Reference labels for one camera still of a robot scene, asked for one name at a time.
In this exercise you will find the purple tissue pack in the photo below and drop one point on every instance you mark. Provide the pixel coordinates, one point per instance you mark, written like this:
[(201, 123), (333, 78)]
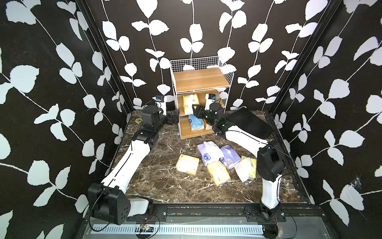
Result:
[(230, 157), (209, 152)]

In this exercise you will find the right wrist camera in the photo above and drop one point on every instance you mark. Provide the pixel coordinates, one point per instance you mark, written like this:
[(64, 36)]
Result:
[(210, 98)]

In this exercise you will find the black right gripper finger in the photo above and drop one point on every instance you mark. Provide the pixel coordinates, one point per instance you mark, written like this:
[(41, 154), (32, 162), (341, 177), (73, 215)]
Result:
[(198, 115), (196, 108)]

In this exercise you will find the light blue tissue pack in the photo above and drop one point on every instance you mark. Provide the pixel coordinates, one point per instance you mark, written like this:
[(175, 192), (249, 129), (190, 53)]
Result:
[(196, 123)]

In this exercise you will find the orange tissue pack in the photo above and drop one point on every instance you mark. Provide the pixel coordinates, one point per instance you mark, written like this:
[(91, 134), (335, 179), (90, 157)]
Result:
[(207, 126)]

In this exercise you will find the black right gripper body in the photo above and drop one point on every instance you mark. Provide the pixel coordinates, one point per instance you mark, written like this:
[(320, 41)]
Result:
[(209, 115)]

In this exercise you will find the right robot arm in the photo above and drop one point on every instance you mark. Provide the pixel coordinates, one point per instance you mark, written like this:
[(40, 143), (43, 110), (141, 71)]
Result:
[(269, 154)]

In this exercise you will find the white ribbed cable duct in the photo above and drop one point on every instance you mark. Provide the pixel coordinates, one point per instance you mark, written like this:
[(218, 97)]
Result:
[(184, 229)]

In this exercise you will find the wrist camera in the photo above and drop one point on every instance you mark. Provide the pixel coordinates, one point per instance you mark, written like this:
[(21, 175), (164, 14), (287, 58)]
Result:
[(210, 98), (161, 103)]

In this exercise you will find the purple tissue pack front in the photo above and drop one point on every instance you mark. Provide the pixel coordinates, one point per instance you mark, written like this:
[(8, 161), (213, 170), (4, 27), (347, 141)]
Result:
[(209, 152)]

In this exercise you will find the green floral tissue pack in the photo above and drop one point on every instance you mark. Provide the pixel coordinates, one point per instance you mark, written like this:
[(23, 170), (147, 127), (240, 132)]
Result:
[(188, 101)]

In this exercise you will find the small circuit board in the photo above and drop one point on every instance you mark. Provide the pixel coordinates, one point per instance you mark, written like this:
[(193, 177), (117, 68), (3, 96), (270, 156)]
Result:
[(145, 229)]

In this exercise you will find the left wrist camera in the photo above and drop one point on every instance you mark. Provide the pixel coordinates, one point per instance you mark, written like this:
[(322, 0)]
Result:
[(161, 103)]

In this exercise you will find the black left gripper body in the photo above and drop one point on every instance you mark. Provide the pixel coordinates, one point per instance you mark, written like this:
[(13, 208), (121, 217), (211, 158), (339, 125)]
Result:
[(170, 121)]

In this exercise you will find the yellow green tissue pack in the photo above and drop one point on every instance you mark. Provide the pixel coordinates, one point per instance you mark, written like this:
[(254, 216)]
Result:
[(246, 169)]

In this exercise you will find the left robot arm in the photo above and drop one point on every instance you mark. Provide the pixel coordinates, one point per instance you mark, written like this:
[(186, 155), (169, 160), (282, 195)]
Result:
[(108, 200)]

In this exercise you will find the white wire wooden shelf rack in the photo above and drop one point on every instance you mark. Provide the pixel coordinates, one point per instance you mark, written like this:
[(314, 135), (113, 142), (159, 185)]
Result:
[(200, 76)]

